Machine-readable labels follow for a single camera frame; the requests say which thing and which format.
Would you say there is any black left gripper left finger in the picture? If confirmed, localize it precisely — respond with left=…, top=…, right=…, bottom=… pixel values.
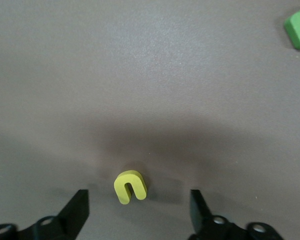
left=17, top=189, right=90, bottom=240

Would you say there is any yellow foam letter u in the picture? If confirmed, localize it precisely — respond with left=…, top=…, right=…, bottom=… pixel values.
left=113, top=170, right=148, bottom=205

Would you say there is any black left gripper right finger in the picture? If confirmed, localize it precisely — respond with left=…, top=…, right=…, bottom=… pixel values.
left=189, top=189, right=248, bottom=240

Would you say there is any green foam letter u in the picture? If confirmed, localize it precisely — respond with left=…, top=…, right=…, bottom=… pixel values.
left=283, top=4, right=300, bottom=50

